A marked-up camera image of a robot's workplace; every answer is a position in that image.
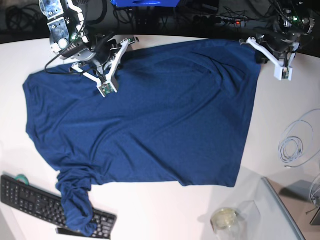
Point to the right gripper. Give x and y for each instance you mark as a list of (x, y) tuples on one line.
[(100, 52)]

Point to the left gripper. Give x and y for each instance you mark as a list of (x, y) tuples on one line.
[(283, 42)]

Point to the blue t-shirt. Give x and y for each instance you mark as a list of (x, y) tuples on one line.
[(182, 113)]

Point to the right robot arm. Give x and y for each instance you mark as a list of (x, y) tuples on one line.
[(72, 36)]

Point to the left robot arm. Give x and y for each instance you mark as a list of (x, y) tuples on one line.
[(289, 26)]

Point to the blue box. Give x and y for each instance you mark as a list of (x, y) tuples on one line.
[(145, 3)]

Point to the black power strip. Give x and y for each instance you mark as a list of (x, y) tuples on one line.
[(220, 20)]

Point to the green tape roll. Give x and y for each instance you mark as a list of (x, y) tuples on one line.
[(22, 178)]

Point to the black keyboard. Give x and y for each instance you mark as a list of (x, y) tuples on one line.
[(47, 207)]

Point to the clear glass jar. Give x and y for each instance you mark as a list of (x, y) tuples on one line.
[(236, 223)]

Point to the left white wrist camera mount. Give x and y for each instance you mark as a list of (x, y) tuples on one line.
[(283, 69)]

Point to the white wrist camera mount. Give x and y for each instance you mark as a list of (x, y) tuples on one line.
[(283, 69), (106, 83)]

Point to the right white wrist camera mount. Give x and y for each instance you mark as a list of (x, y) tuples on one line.
[(106, 83)]

